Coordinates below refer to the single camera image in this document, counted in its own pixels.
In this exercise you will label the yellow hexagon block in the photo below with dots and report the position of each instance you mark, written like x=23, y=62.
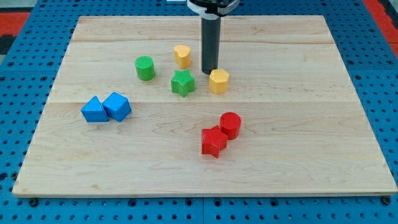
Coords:
x=219, y=81

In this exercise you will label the robot arm flange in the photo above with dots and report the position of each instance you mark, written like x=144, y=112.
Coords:
x=212, y=9

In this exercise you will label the yellow heart block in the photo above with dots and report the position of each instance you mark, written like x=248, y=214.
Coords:
x=182, y=55

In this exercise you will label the red star block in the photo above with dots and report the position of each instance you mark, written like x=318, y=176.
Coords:
x=213, y=141

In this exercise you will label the red cylinder block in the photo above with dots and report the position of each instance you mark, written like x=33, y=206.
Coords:
x=230, y=124

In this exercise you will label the green star block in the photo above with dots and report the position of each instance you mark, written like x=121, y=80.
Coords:
x=182, y=82

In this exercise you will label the wooden board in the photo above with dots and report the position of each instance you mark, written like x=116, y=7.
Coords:
x=304, y=132

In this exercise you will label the green cylinder block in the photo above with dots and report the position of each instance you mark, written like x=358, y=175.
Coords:
x=145, y=68

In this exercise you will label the blue cube block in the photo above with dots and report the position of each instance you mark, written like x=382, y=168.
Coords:
x=117, y=106

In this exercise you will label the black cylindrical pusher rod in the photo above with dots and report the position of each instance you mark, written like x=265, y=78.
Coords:
x=210, y=44

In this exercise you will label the blue triangle block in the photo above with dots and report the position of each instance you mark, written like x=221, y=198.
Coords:
x=93, y=111

